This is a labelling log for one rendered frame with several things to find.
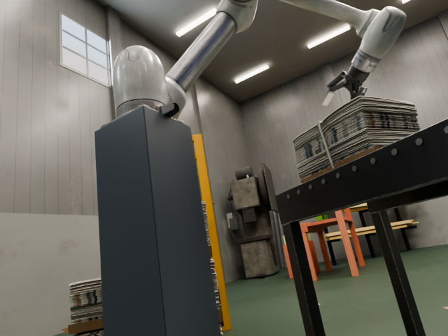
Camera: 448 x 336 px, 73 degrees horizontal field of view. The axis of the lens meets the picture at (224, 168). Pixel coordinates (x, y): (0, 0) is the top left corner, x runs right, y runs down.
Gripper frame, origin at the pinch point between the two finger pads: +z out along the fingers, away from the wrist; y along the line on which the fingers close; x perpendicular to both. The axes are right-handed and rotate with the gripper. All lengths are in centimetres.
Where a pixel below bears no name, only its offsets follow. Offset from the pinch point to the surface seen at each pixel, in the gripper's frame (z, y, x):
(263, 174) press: 448, -393, 345
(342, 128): -5.3, 18.6, -13.7
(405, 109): -15.6, 20.2, 8.1
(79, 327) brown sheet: 108, 23, -100
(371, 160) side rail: -12, 43, -27
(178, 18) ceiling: 188, -680, 128
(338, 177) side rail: -0.9, 37.6, -27.0
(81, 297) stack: 102, 11, -99
